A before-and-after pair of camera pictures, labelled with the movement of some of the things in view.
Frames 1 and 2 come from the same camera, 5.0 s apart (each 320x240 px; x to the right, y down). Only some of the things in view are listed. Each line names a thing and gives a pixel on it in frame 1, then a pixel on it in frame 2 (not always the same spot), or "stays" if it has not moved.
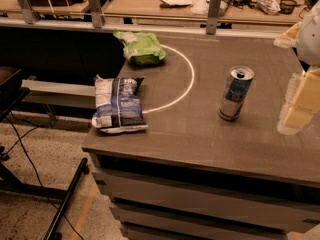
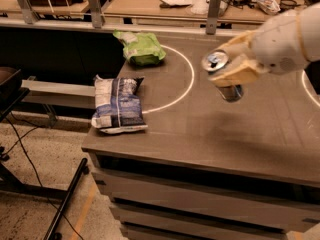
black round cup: (287, 6) stays
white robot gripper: (310, 39) → (278, 47)
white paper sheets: (197, 1) stays
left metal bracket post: (30, 16) stays
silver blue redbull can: (236, 90) → (216, 60)
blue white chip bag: (118, 107) stays
